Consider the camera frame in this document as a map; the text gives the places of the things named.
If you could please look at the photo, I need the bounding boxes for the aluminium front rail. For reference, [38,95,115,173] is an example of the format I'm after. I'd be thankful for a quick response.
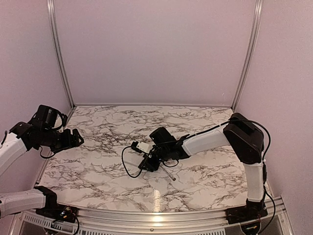
[14,193,294,235]

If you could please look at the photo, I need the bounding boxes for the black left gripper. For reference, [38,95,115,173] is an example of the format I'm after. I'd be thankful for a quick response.
[41,128,84,153]

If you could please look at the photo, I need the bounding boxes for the clear handle screwdriver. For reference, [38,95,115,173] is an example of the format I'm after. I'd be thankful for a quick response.
[161,167,176,181]

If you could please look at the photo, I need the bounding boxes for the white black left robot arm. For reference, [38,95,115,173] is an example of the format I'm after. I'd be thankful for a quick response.
[0,105,84,218]

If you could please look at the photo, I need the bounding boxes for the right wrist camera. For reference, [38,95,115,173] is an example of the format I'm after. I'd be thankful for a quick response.
[131,141,152,154]

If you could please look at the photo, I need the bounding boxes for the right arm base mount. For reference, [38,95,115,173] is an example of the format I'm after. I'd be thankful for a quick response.
[225,206,268,224]

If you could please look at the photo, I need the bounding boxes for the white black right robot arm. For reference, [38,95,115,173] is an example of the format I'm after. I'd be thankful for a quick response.
[131,113,268,219]

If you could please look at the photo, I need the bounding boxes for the aluminium frame post left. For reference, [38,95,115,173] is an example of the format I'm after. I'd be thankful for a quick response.
[46,0,75,110]

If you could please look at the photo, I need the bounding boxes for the aluminium frame post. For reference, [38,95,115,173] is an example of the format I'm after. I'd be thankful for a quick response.
[231,0,264,111]
[46,0,75,110]

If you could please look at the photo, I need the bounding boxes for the black right camera cable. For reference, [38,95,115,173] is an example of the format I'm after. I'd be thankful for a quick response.
[121,145,145,178]

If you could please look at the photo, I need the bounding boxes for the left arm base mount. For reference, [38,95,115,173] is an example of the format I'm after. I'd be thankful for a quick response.
[36,204,78,223]

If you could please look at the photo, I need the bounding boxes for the aluminium frame post right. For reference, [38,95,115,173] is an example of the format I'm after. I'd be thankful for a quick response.
[231,0,264,111]

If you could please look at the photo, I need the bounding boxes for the white remote control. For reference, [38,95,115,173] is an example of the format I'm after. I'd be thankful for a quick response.
[124,160,141,168]

